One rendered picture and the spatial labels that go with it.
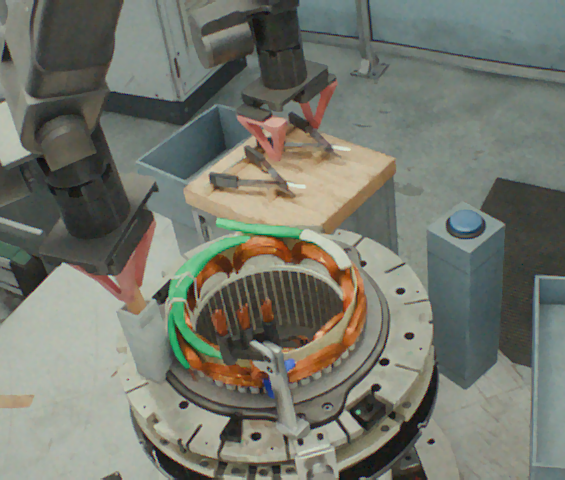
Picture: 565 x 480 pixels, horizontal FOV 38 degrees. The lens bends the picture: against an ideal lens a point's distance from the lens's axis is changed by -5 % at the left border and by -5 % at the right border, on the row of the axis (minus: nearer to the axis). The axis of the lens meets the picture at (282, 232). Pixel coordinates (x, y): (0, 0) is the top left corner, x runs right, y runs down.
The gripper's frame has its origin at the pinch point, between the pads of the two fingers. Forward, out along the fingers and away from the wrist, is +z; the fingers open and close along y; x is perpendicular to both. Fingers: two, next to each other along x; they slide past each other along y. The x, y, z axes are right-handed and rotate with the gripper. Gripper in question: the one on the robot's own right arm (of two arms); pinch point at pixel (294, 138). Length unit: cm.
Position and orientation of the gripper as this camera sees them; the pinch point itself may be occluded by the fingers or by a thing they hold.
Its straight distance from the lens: 113.4
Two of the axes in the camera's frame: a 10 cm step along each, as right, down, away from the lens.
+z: 1.4, 7.6, 6.4
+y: -6.2, 5.7, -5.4
